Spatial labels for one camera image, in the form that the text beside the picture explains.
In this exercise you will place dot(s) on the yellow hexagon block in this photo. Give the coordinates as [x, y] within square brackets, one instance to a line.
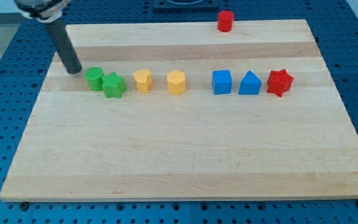
[176, 82]

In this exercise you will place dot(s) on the yellow heart block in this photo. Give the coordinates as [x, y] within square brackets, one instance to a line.
[143, 80]

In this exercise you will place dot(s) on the blue cube block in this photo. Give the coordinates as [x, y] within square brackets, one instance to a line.
[221, 82]

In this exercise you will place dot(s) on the red star block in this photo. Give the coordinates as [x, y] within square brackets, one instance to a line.
[279, 82]

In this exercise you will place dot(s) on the green cylinder block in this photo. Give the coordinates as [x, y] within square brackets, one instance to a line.
[94, 79]

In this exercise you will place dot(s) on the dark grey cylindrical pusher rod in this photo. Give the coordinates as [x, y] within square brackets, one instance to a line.
[63, 45]

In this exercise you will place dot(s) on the green star block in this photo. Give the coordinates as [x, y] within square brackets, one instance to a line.
[113, 85]

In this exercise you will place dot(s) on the light wooden board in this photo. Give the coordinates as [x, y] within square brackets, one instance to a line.
[79, 146]

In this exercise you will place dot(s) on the blue triangle block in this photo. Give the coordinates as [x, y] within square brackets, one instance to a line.
[250, 84]

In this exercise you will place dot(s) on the red cylinder block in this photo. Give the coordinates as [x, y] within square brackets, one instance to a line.
[225, 21]

